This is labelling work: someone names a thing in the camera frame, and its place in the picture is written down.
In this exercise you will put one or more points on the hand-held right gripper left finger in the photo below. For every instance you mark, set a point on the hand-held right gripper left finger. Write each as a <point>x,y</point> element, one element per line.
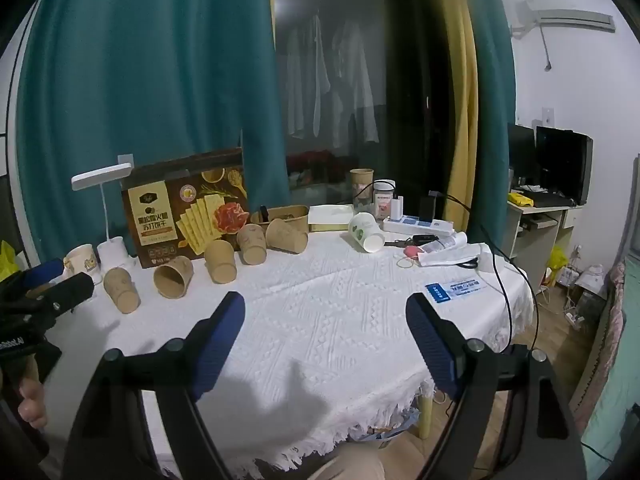
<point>220,342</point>

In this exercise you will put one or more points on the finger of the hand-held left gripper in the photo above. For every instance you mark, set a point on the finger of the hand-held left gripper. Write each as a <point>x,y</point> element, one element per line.
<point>72,291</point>
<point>42,270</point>

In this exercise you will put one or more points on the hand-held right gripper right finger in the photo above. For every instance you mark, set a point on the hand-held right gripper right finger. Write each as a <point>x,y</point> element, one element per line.
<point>430,342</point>

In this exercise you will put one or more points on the white green-print paper cup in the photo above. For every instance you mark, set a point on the white green-print paper cup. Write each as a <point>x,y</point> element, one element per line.
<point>367,232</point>

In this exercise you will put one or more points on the tall brown paper cup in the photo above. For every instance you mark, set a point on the tall brown paper cup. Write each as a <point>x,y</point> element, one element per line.
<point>361,180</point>

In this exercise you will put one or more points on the person's left hand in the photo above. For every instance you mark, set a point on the person's left hand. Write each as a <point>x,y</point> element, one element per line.
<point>32,405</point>

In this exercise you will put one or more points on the white printed mug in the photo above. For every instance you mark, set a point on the white printed mug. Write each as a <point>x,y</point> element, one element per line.
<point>80,260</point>

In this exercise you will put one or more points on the yellow plastic bag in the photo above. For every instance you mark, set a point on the yellow plastic bag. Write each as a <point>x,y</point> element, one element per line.
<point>556,257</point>
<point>7,261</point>

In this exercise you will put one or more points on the blue and white card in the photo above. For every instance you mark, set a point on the blue and white card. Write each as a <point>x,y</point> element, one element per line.
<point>455,290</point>

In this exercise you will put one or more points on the wooden table leg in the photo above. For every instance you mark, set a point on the wooden table leg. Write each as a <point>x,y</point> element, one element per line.
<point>425,415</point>

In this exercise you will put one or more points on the white desk lamp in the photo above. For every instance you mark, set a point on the white desk lamp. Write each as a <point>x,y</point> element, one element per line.
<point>107,220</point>

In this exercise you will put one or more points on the rubber band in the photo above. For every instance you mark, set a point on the rubber band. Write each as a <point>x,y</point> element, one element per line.
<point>405,262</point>

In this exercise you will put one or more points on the white paper sheet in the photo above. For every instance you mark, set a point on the white paper sheet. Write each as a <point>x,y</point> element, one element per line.
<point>452,255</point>

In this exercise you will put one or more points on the pink round object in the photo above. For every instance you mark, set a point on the pink round object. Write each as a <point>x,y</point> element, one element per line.
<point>413,252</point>

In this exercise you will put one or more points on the white tube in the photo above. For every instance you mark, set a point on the white tube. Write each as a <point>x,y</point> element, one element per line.
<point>446,244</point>

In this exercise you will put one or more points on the black car key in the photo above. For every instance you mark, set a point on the black car key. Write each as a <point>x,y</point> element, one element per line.
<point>425,240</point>

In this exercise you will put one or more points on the white tablecloth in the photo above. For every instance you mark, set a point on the white tablecloth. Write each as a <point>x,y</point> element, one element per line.
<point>325,320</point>

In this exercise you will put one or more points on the white power strip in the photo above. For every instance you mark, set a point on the white power strip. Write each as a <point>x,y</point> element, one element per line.
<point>417,225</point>

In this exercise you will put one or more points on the black power adapter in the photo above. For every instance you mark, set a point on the black power adapter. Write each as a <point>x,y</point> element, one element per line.
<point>427,208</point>

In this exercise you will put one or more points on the brown cracker box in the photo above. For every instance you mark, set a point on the brown cracker box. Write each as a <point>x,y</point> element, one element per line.
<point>185,210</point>

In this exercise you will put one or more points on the white charger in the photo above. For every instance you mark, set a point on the white charger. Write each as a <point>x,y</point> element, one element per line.
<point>396,208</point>

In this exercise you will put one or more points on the brown paper bowl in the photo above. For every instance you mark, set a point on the brown paper bowl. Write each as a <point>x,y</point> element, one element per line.
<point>282,214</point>

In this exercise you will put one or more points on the glass jar with white label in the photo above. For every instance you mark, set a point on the glass jar with white label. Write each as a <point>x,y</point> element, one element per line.
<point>384,201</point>

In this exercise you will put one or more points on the white computer desk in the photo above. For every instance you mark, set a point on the white computer desk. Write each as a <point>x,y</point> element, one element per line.
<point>537,230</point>

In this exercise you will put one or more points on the white flat box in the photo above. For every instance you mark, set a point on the white flat box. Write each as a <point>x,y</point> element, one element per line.
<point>330,217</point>

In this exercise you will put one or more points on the yellow packet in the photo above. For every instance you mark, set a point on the yellow packet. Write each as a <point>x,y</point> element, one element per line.
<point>520,199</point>

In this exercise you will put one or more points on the pink floral cloth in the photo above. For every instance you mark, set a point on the pink floral cloth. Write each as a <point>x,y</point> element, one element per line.
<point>607,340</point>

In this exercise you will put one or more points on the black keyboard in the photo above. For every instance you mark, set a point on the black keyboard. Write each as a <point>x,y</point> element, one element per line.
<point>550,202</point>

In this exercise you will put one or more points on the black computer monitor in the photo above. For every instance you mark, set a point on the black computer monitor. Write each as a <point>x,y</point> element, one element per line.
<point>564,165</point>
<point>521,155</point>

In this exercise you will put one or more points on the teal curtain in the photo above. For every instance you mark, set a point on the teal curtain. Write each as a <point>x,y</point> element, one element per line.
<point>492,110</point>
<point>150,85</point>

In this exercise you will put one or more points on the yellow curtain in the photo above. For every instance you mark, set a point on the yellow curtain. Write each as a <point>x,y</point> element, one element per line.
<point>457,110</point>

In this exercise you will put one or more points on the white hanging shirt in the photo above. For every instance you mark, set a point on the white hanging shirt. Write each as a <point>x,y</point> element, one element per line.
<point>306,77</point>
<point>357,77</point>

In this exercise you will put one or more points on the white air conditioner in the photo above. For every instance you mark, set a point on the white air conditioner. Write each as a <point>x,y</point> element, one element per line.
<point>575,19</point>

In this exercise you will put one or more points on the white wall socket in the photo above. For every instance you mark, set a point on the white wall socket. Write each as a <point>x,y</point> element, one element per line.
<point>549,116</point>

